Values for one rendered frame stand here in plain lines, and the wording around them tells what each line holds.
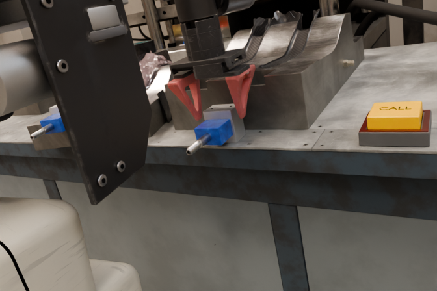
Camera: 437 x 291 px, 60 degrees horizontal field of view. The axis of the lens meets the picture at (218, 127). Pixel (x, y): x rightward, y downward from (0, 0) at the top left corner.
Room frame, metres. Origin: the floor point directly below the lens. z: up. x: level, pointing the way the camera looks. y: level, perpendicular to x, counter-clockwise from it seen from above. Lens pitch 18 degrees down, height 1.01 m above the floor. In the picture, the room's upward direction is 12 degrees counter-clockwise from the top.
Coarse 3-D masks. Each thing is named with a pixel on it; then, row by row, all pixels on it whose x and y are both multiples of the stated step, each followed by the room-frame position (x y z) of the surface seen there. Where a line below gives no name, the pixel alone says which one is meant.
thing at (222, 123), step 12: (216, 108) 0.58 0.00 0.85; (228, 108) 0.56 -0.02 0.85; (216, 120) 0.56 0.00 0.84; (228, 120) 0.55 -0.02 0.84; (240, 120) 0.57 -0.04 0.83; (204, 132) 0.53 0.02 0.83; (216, 132) 0.52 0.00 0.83; (228, 132) 0.54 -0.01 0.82; (240, 132) 0.56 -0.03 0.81; (192, 144) 0.50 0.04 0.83; (204, 144) 0.51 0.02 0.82; (216, 144) 0.52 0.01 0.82
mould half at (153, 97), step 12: (168, 48) 1.17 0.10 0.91; (180, 48) 1.09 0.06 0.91; (156, 72) 0.86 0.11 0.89; (168, 72) 0.84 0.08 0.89; (156, 84) 0.82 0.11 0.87; (156, 96) 0.76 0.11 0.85; (156, 108) 0.72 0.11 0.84; (156, 120) 0.71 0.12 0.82; (36, 144) 0.74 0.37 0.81; (48, 144) 0.73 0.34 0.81; (60, 144) 0.73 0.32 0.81
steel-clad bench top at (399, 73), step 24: (384, 48) 1.04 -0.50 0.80; (408, 48) 0.97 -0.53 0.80; (432, 48) 0.91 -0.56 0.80; (360, 72) 0.83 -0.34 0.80; (384, 72) 0.78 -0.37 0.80; (408, 72) 0.74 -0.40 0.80; (432, 72) 0.71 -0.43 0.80; (336, 96) 0.68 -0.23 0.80; (360, 96) 0.65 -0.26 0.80; (384, 96) 0.62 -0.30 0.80; (408, 96) 0.60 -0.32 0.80; (432, 96) 0.57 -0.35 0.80; (24, 120) 1.09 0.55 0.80; (336, 120) 0.56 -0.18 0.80; (360, 120) 0.53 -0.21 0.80; (432, 120) 0.48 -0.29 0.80; (168, 144) 0.61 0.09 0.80; (240, 144) 0.54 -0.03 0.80; (264, 144) 0.52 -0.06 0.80; (288, 144) 0.50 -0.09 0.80; (312, 144) 0.48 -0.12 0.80; (336, 144) 0.47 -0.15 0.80; (432, 144) 0.41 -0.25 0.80
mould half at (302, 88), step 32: (288, 32) 0.84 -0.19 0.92; (320, 32) 0.79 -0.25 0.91; (256, 64) 0.71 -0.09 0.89; (288, 64) 0.62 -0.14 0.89; (320, 64) 0.63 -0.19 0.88; (224, 96) 0.62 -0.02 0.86; (256, 96) 0.59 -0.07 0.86; (288, 96) 0.56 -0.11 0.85; (320, 96) 0.61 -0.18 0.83; (192, 128) 0.66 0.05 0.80; (256, 128) 0.59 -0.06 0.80; (288, 128) 0.56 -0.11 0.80
